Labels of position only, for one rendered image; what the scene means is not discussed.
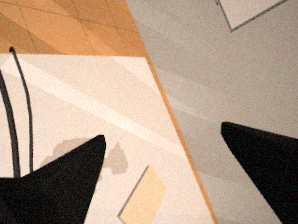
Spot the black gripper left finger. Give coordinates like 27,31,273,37
0,134,106,224

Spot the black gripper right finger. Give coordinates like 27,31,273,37
220,122,298,224

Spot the black usb cable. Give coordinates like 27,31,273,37
8,46,33,172

